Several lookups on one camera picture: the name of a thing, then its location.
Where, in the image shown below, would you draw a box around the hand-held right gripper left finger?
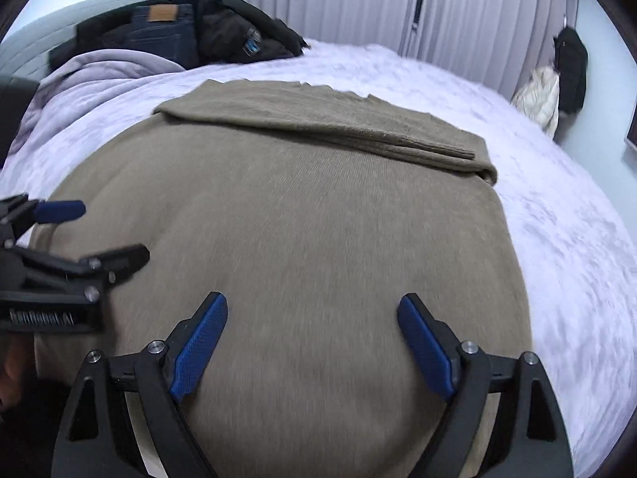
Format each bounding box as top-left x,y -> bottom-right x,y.
51,291 -> 229,478

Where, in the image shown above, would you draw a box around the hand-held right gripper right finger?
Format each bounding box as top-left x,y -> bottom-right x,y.
397,293 -> 575,478

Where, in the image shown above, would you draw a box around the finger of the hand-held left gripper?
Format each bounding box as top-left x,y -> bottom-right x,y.
0,194 -> 86,245
0,244 -> 150,302

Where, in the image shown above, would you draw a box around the tan knit sweater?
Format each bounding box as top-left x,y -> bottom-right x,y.
30,80 -> 534,478

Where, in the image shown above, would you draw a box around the grey bed headboard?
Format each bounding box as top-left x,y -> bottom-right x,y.
0,0 -> 200,75

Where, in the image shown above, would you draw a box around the dark blue jeans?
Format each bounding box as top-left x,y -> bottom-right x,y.
127,3 -> 200,68

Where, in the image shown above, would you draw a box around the black puffer jacket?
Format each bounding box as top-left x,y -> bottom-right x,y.
50,0 -> 312,73

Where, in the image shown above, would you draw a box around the cream puffer jacket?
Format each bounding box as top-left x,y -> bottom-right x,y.
512,65 -> 561,135

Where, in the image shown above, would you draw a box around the black hanging jacket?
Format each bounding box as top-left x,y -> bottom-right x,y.
553,26 -> 589,115

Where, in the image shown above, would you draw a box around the grey pleated curtain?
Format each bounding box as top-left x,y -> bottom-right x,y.
247,0 -> 423,58
423,0 -> 582,103

